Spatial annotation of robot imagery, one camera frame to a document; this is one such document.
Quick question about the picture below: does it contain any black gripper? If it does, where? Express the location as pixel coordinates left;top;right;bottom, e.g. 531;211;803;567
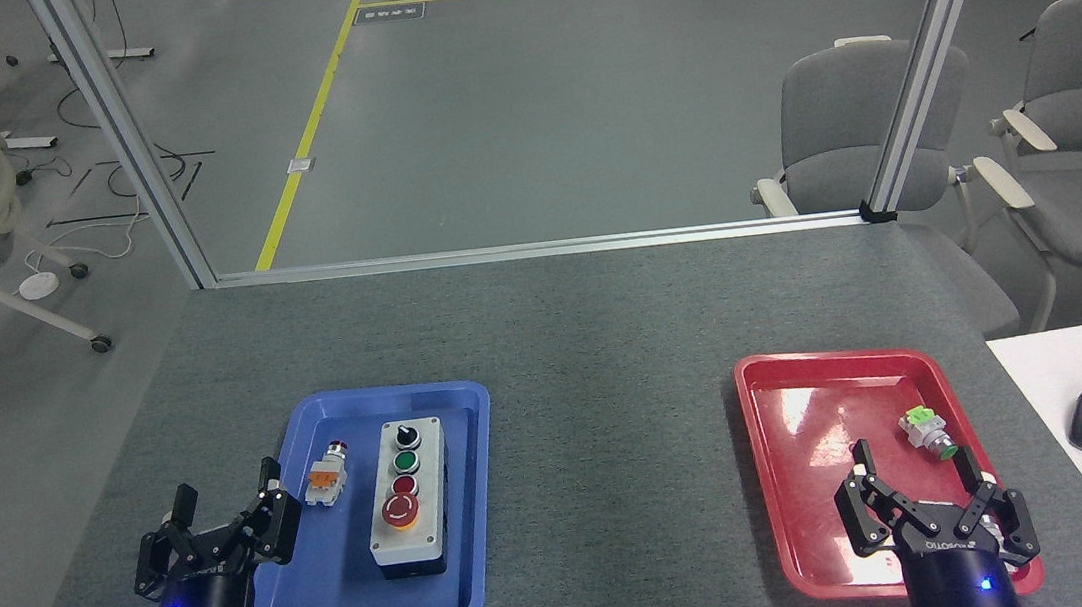
123;455;313;607
827;421;1048;607

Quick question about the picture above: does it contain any grey four-button control box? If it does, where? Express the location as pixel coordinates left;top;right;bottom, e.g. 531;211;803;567
357;414;461;582

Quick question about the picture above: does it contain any red plastic tray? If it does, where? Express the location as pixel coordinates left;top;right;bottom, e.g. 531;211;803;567
732;328;1048;607

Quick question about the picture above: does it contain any blue plastic tray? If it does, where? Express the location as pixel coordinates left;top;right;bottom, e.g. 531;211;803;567
224;375;514;607

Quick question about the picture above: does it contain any white round floor device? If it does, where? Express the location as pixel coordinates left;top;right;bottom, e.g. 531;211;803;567
16;271;63;303

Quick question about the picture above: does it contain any grey floor label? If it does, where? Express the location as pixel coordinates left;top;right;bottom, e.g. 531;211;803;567
352;1;428;27

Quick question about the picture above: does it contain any green push button switch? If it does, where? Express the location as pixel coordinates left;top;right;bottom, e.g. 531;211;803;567
897;402;961;466

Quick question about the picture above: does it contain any red push button switch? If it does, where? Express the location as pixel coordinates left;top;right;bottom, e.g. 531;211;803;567
300;440;356;510

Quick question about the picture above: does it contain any white floor cable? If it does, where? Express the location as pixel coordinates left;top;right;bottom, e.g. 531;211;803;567
18;189;156;280

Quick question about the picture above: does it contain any silver aluminium post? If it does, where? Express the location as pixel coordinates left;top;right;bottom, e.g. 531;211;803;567
26;0;220;305
845;0;1032;216

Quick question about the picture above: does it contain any silver aluminium rail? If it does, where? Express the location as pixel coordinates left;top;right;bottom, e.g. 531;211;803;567
212;206;872;294

